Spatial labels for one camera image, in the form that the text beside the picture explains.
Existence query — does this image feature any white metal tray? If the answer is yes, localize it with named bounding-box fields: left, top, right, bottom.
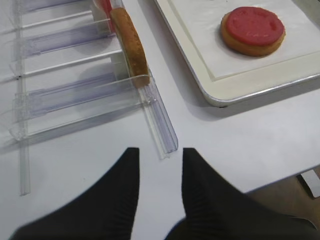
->
left=155, top=0, right=320, bottom=107

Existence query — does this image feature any clear acrylic left rack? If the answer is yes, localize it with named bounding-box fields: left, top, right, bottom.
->
left=0, top=0, right=179, bottom=196

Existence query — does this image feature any red tomato slice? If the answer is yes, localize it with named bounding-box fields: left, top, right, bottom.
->
left=95, top=0, right=116, bottom=33
left=225, top=6, right=285, bottom=47

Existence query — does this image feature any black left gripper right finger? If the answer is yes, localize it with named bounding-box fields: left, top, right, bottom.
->
left=166, top=148, right=318, bottom=240

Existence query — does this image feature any brown bun in left rack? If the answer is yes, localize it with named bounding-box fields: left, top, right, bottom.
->
left=110, top=7, right=150, bottom=89

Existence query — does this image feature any toasted bun bottom slice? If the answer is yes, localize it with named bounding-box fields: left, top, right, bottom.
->
left=220, top=12, right=286, bottom=57

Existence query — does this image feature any white paper liner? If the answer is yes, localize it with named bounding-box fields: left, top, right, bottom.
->
left=169, top=0, right=320, bottom=78

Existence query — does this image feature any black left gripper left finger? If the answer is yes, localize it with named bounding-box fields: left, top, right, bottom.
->
left=11, top=147, right=140, bottom=240

